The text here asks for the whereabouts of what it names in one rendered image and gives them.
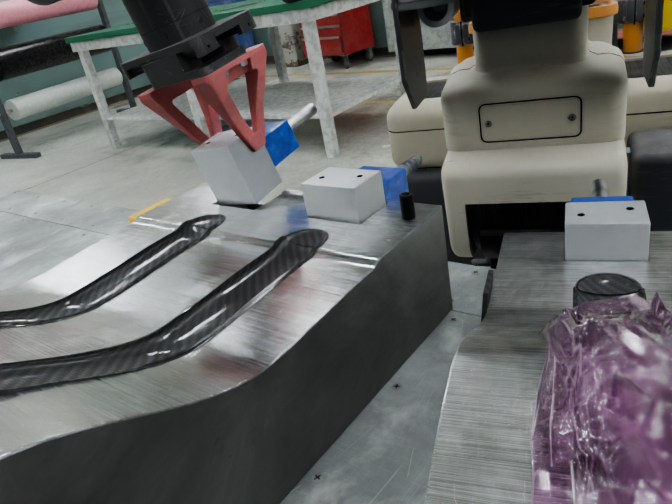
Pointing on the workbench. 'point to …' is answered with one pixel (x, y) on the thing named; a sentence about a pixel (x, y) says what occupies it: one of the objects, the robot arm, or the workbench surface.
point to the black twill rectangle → (487, 293)
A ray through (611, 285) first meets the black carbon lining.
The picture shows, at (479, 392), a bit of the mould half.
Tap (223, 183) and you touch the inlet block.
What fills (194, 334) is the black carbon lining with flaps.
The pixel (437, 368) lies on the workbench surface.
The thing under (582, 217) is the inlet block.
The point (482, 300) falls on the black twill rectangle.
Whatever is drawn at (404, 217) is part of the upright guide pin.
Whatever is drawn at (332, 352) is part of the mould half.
